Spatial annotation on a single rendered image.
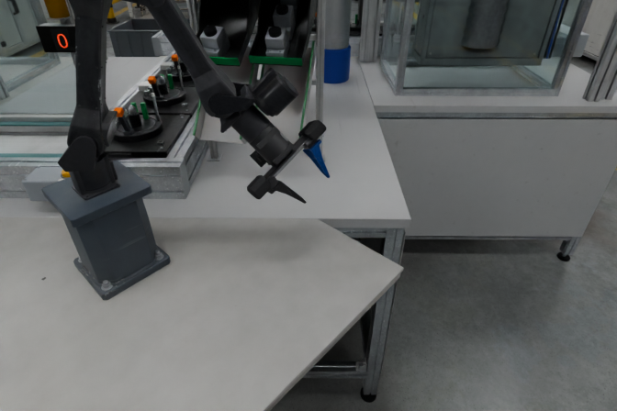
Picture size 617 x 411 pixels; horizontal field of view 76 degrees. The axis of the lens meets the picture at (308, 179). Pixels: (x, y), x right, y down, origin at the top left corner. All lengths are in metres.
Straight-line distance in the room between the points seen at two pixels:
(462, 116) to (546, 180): 0.53
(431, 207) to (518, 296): 0.58
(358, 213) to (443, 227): 1.09
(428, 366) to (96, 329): 1.30
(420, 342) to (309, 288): 1.09
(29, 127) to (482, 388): 1.82
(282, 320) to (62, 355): 0.38
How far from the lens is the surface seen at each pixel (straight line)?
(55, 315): 0.91
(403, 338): 1.85
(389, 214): 1.02
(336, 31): 1.81
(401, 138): 1.73
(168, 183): 1.09
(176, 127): 1.24
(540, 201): 2.14
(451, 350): 1.87
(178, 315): 0.82
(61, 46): 1.35
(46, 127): 1.49
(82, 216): 0.77
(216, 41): 0.99
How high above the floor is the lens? 1.47
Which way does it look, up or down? 33 degrees down
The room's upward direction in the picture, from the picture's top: straight up
